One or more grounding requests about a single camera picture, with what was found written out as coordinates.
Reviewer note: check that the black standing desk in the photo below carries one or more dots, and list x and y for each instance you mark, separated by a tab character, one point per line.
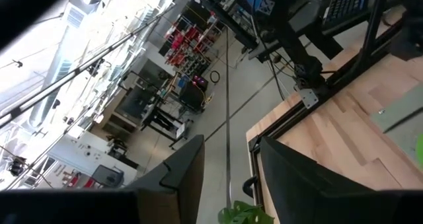
162	116

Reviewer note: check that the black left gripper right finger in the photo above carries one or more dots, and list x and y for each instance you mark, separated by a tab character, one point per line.
297	194

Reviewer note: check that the grey office chair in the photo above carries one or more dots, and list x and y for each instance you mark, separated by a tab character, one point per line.
107	176

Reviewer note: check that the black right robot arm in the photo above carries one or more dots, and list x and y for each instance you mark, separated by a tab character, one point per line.
297	52

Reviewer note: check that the green plant in white pot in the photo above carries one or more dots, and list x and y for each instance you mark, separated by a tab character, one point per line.
244	214

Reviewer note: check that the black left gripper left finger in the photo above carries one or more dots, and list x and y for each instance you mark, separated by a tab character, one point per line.
178	191

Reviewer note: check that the white pillar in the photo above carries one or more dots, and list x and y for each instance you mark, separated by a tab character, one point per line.
89	153

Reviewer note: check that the laptop with backlit keyboard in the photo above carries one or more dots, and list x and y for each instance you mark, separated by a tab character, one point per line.
347	1

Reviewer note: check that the green apple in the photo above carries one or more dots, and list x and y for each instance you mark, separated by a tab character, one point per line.
420	151

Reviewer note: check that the black computer tower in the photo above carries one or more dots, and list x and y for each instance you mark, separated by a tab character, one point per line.
193	93

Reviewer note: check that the shelf with red bins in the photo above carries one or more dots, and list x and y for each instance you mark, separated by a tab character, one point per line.
186	47

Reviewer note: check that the silver metal bracket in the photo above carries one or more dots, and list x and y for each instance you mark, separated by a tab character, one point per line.
308	97

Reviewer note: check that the black aluminium table frame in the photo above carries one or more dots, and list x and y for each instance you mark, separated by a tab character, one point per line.
297	113

